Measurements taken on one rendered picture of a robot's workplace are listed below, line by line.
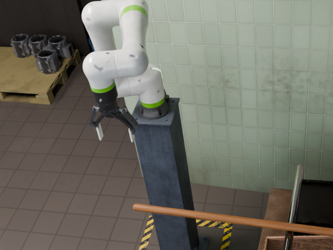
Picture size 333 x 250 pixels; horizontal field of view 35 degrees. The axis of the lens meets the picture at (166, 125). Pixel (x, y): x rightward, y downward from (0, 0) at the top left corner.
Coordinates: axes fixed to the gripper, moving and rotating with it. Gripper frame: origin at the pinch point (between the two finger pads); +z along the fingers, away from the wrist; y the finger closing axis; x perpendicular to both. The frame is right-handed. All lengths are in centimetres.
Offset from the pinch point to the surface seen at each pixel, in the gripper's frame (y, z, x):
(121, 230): 46, 147, -61
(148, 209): -13.4, 25.2, 15.2
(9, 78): 208, 137, -218
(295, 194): -71, 28, -2
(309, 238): -78, 68, -11
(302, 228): -74, 24, 18
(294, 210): -71, 28, 7
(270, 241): -60, 75, -12
